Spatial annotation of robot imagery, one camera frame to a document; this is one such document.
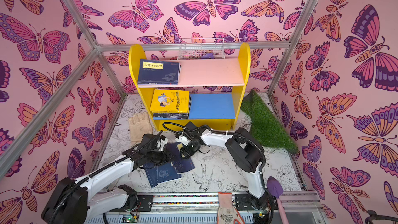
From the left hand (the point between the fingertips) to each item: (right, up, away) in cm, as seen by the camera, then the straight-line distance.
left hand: (177, 157), depth 81 cm
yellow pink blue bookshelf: (+25, +41, +40) cm, 63 cm away
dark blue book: (+2, -4, +1) cm, 5 cm away
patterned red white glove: (+25, -22, -11) cm, 35 cm away
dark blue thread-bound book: (-8, -9, 0) cm, 12 cm away
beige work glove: (-28, +15, +22) cm, 38 cm away
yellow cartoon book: (-5, +30, +6) cm, 31 cm away
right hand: (+3, 0, +7) cm, 8 cm away
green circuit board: (-21, -26, -9) cm, 35 cm away
